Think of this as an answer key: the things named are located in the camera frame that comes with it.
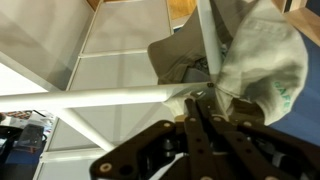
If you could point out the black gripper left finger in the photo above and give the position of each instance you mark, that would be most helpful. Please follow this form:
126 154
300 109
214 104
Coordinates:
198 144

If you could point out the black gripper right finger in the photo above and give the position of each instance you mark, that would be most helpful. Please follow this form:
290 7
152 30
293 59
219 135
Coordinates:
235 155

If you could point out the beige cap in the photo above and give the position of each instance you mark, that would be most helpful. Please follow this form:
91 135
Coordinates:
256 60

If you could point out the white metal clothes rack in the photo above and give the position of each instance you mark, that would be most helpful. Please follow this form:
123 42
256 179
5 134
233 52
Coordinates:
113 92

